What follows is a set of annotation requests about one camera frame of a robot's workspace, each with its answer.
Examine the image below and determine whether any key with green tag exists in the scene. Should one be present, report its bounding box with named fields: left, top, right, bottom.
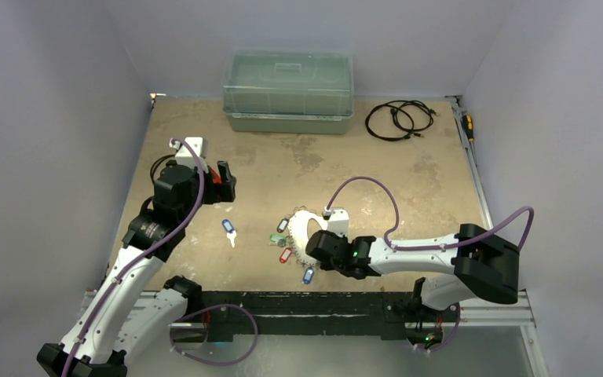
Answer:
left=269, top=234, right=287, bottom=247

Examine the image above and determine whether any green plastic storage box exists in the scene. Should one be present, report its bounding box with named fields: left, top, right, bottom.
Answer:
left=222, top=50, right=354, bottom=134

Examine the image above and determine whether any key with black tag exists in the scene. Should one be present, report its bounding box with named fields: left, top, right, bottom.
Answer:
left=276, top=218, right=289, bottom=233

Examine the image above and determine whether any yellow black screwdriver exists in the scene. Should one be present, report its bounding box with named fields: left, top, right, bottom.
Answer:
left=461, top=114, right=474, bottom=143

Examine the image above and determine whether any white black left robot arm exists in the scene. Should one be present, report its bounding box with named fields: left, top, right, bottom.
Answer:
left=36, top=157, right=236, bottom=376

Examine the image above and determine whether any black coiled cable right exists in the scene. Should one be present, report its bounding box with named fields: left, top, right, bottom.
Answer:
left=364, top=100, right=438, bottom=142

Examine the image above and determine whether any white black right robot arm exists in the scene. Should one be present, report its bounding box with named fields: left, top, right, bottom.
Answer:
left=305, top=224, right=520, bottom=320

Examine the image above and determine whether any red handled adjustable wrench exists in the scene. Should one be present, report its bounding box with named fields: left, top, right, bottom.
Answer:
left=209, top=167, right=222, bottom=184

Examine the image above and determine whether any key with red tag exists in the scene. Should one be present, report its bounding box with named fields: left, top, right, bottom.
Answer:
left=279, top=247, right=294, bottom=264

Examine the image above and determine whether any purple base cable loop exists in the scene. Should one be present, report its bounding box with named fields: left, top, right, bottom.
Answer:
left=168, top=304, right=259, bottom=368

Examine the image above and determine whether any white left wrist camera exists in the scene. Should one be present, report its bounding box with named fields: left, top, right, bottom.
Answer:
left=169, top=137, right=209, bottom=173

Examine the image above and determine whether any large metal keyring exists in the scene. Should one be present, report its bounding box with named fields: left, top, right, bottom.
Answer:
left=287, top=210, right=327, bottom=267

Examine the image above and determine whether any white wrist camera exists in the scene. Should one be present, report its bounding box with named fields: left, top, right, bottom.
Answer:
left=323, top=207, right=349, bottom=237
left=169, top=137, right=209, bottom=173

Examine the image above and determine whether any black metal base rail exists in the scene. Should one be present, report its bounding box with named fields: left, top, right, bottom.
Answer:
left=185, top=291, right=459, bottom=345

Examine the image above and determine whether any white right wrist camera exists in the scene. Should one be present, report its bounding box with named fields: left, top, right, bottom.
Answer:
left=323, top=207, right=349, bottom=237

